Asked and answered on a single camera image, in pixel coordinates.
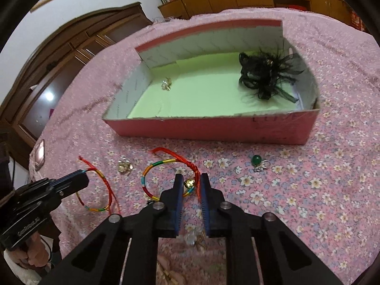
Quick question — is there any braided bracelet with gold bell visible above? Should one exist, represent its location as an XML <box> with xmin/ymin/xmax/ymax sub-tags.
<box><xmin>142</xmin><ymin>148</ymin><xmax>205</xmax><ymax>202</ymax></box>

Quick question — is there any clear crystal bead ornament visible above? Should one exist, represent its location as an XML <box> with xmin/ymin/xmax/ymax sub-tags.
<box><xmin>180</xmin><ymin>224</ymin><xmax>205</xmax><ymax>245</ymax></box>

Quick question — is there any braided colourful bracelet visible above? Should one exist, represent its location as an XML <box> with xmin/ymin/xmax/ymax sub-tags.
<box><xmin>76</xmin><ymin>156</ymin><xmax>121</xmax><ymax>214</ymax></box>

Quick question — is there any green bead earring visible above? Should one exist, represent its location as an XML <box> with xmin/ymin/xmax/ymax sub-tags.
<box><xmin>251</xmin><ymin>154</ymin><xmax>270</xmax><ymax>173</ymax></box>

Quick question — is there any person's left hand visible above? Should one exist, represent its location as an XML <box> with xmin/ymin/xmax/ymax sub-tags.
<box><xmin>4</xmin><ymin>233</ymin><xmax>51</xmax><ymax>269</ymax></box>

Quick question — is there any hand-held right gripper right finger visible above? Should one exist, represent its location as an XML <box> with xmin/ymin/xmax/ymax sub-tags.
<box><xmin>199</xmin><ymin>173</ymin><xmax>342</xmax><ymax>285</ymax></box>

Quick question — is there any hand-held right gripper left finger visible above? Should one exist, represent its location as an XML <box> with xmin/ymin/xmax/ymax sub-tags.
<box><xmin>38</xmin><ymin>174</ymin><xmax>185</xmax><ymax>285</ymax></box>

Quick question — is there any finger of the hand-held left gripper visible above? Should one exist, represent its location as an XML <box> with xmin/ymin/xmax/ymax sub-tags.
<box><xmin>50</xmin><ymin>169</ymin><xmax>90</xmax><ymax>198</ymax></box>

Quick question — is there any red gift box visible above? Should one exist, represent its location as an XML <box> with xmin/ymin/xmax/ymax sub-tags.
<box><xmin>350</xmin><ymin>10</ymin><xmax>364</xmax><ymax>32</ymax></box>

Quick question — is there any dark wooden headboard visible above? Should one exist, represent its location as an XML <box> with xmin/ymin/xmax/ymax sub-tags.
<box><xmin>0</xmin><ymin>2</ymin><xmax>153</xmax><ymax>167</ymax></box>

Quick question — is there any small pink mirror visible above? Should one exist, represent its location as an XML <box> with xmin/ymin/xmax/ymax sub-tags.
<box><xmin>33</xmin><ymin>139</ymin><xmax>46</xmax><ymax>172</ymax></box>

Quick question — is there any black feather hair accessory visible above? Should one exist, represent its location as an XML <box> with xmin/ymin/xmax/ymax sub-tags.
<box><xmin>237</xmin><ymin>46</ymin><xmax>306</xmax><ymax>103</ymax></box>

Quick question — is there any pink cardboard box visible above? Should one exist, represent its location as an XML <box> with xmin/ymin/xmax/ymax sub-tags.
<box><xmin>102</xmin><ymin>19</ymin><xmax>321</xmax><ymax>145</ymax></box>

